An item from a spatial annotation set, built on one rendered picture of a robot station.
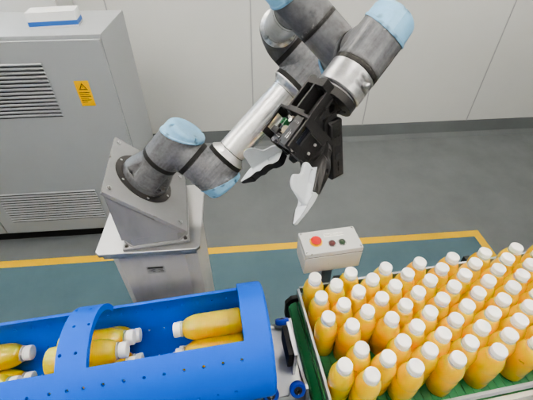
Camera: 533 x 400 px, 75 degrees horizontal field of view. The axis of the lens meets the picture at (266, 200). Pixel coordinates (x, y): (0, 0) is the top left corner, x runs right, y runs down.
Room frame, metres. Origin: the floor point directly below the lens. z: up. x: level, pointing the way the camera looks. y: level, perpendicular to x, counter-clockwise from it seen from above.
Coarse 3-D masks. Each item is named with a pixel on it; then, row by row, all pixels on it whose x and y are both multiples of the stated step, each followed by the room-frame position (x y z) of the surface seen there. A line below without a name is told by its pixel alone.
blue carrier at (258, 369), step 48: (240, 288) 0.52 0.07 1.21; (0, 336) 0.47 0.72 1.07; (48, 336) 0.48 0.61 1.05; (144, 336) 0.50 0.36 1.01; (0, 384) 0.29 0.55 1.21; (48, 384) 0.29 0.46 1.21; (96, 384) 0.29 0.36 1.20; (144, 384) 0.30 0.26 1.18; (192, 384) 0.31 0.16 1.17; (240, 384) 0.31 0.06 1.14
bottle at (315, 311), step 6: (312, 300) 0.59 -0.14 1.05; (312, 306) 0.58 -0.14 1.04; (318, 306) 0.57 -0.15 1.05; (324, 306) 0.57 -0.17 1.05; (330, 306) 0.58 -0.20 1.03; (312, 312) 0.57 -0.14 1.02; (318, 312) 0.56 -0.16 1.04; (312, 318) 0.56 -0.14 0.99; (312, 324) 0.56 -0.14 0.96; (312, 330) 0.56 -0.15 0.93
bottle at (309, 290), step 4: (308, 280) 0.66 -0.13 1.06; (304, 284) 0.66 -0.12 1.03; (308, 284) 0.65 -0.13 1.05; (312, 284) 0.64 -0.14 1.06; (320, 284) 0.65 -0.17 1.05; (304, 288) 0.65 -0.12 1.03; (308, 288) 0.64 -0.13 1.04; (312, 288) 0.63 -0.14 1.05; (316, 288) 0.63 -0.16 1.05; (320, 288) 0.64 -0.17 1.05; (304, 292) 0.64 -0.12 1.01; (308, 292) 0.63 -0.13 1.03; (312, 292) 0.63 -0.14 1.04; (304, 296) 0.64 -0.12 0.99; (308, 296) 0.63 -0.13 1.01; (312, 296) 0.62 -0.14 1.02; (304, 300) 0.64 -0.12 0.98; (308, 300) 0.63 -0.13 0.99; (304, 304) 0.64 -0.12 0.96; (308, 304) 0.63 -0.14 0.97; (308, 308) 0.62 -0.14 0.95
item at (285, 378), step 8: (272, 328) 0.57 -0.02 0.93; (272, 336) 0.54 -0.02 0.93; (280, 336) 0.54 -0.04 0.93; (280, 344) 0.51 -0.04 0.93; (280, 352) 0.49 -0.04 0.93; (280, 360) 0.46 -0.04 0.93; (280, 368) 0.44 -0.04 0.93; (288, 368) 0.44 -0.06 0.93; (296, 368) 0.44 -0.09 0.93; (280, 376) 0.42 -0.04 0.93; (288, 376) 0.42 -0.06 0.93; (296, 376) 0.42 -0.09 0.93; (304, 376) 0.41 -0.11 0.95; (280, 384) 0.40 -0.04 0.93; (288, 384) 0.40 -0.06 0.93; (280, 392) 0.38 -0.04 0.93; (288, 392) 0.38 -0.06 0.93
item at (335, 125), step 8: (336, 120) 0.48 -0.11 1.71; (328, 128) 0.47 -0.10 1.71; (336, 128) 0.48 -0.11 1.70; (328, 136) 0.47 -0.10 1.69; (336, 136) 0.48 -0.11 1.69; (336, 144) 0.48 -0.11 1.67; (336, 152) 0.47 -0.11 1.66; (336, 160) 0.47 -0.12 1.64; (336, 168) 0.47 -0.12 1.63; (328, 176) 0.48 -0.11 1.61; (336, 176) 0.47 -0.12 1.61
